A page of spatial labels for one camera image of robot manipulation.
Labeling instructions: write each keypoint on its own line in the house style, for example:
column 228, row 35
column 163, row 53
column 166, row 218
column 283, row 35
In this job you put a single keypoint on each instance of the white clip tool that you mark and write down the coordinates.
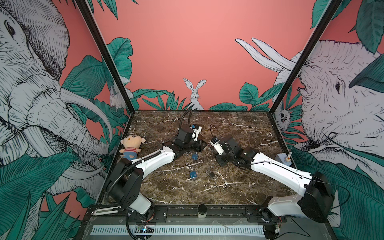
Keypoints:
column 105, row 211

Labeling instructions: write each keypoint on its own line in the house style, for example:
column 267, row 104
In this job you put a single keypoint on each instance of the plush doll striped shirt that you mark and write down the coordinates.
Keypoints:
column 131, row 146

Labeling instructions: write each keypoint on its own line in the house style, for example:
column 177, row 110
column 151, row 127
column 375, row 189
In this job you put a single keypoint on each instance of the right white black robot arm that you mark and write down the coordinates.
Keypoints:
column 313, row 197

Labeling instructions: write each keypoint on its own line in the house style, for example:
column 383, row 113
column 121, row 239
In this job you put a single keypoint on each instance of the black knob on rail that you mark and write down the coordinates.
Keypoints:
column 202, row 211

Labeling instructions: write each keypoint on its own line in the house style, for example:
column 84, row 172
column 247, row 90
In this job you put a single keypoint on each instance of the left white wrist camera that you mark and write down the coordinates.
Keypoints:
column 196, row 131

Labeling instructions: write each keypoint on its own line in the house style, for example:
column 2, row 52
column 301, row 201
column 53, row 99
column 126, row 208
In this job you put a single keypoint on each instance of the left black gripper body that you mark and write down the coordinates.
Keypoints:
column 197, row 146

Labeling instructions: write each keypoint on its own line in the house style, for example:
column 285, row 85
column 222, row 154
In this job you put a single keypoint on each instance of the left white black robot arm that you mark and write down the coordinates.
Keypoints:
column 126, row 179

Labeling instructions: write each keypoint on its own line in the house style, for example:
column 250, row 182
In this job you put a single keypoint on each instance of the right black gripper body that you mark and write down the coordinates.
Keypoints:
column 224, row 159

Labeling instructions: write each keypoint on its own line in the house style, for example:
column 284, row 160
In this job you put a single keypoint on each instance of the white vented strip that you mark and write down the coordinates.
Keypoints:
column 177, row 230

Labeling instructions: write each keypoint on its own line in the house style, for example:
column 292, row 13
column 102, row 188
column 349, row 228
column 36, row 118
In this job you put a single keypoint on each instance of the black padlock near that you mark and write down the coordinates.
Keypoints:
column 211, row 174

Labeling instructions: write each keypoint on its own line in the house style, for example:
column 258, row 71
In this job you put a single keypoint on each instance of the black mounting rail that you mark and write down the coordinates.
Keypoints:
column 266, row 214

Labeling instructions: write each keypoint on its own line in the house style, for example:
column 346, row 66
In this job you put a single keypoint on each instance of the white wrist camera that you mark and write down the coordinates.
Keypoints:
column 196, row 131
column 215, row 143

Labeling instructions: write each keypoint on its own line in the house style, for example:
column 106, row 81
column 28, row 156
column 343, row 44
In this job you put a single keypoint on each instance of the blue padlock near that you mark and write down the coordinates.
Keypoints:
column 193, row 174

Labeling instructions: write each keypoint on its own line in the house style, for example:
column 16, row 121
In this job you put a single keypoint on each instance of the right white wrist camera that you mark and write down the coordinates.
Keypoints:
column 215, row 143

